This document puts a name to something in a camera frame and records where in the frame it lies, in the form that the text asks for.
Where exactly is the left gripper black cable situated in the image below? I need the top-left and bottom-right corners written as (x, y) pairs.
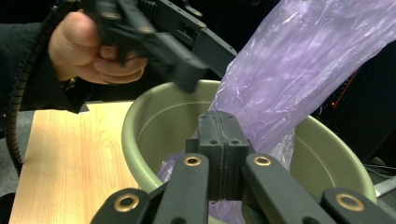
top-left (3, 0), bottom-right (82, 176)

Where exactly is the green plastic bin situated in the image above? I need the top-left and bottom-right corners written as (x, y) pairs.
top-left (120, 78), bottom-right (378, 224)

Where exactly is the white metal stand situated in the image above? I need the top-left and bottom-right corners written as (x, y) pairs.
top-left (374, 176), bottom-right (396, 198)

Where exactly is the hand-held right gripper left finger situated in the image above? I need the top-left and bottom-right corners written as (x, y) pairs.
top-left (185, 110), bottom-right (225, 202)

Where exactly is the black equipment rack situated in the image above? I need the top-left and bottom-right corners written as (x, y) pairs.
top-left (311, 40), bottom-right (396, 163)

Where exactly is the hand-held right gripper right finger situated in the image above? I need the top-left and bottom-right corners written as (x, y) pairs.
top-left (222, 110), bottom-right (257, 202)

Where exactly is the gold wrist band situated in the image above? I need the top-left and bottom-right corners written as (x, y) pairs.
top-left (61, 77), bottom-right (78, 91)

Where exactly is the bundle of floor cables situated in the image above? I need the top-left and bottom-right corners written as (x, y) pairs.
top-left (363, 161), bottom-right (396, 179)

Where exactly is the purple plastic bag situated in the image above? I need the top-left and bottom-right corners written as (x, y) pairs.
top-left (156, 0), bottom-right (396, 224)

